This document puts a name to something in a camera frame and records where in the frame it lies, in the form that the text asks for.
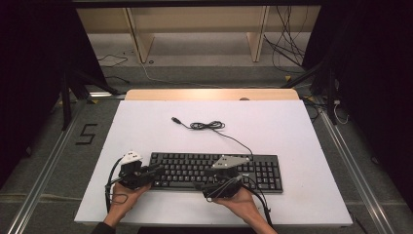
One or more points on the aluminium floor rail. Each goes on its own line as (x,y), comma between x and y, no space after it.
(42,175)
(357,175)

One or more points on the short silver metal bar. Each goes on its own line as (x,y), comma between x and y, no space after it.
(105,95)

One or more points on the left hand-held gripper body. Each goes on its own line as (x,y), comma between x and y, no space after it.
(131,175)

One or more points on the wooden table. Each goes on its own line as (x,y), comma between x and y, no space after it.
(211,94)

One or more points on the black curtain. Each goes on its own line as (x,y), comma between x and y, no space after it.
(376,81)
(32,81)

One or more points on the white board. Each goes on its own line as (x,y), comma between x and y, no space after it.
(211,136)

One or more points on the light wooden shelf unit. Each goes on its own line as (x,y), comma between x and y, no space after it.
(195,19)

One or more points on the black keyboard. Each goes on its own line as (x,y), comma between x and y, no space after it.
(195,169)

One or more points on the person's left hand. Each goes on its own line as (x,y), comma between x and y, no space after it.
(125,200)

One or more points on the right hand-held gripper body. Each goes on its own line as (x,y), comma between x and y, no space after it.
(224,182)

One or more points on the person's right hand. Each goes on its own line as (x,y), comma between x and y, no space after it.
(238,204)

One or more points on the black metal stand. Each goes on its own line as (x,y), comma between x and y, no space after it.
(330,97)
(66,104)

